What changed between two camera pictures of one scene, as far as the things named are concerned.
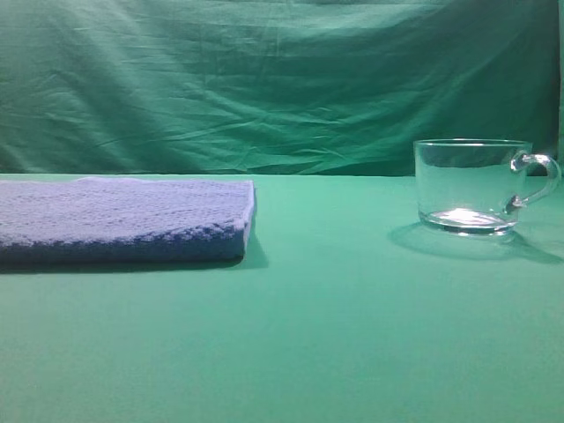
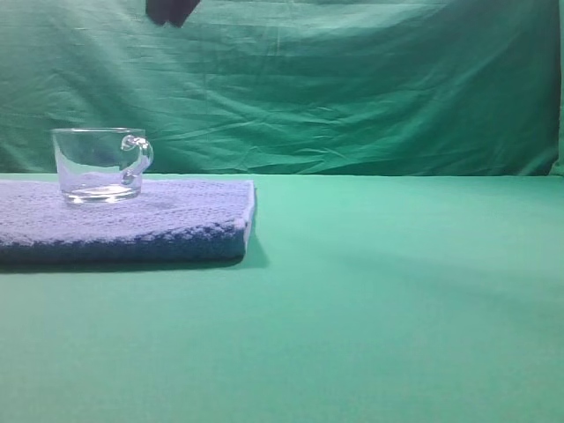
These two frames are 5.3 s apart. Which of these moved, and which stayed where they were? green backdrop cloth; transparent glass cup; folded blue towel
Moved: transparent glass cup
Stayed: folded blue towel; green backdrop cloth
